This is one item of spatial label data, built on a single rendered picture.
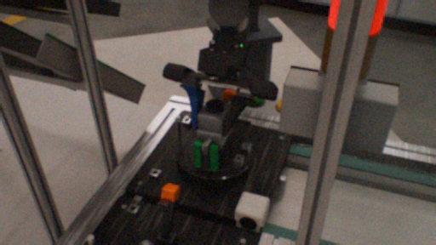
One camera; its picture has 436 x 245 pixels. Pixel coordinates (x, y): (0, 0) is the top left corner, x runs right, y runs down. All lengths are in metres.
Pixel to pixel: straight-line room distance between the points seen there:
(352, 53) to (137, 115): 0.75
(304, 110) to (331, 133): 0.04
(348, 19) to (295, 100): 0.13
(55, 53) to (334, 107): 0.43
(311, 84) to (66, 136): 0.70
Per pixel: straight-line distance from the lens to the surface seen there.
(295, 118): 0.49
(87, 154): 0.98
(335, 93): 0.44
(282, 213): 0.76
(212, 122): 0.68
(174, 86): 1.17
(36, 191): 0.67
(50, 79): 0.78
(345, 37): 0.40
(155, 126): 0.87
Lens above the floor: 1.49
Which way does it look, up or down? 38 degrees down
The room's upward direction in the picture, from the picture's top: straight up
